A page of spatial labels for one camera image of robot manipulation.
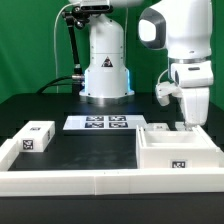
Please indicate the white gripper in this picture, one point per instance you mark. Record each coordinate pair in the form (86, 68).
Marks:
(193, 82)

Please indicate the white door panel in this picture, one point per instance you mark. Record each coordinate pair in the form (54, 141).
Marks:
(180, 126)
(157, 127)

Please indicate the white cabinet body box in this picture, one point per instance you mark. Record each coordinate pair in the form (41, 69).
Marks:
(176, 149)

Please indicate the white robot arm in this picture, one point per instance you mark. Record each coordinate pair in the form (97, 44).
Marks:
(122, 31)

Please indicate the white cabinet top block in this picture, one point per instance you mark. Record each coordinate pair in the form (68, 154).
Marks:
(35, 136)

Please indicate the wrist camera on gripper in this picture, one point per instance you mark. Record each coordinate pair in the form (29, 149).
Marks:
(164, 90)

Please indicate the white marker base plate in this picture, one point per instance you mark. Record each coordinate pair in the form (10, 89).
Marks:
(103, 122)

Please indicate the white U-shaped frame wall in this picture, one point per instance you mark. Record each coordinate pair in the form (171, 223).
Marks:
(102, 182)

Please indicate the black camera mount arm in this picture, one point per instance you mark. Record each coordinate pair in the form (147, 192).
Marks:
(78, 17)

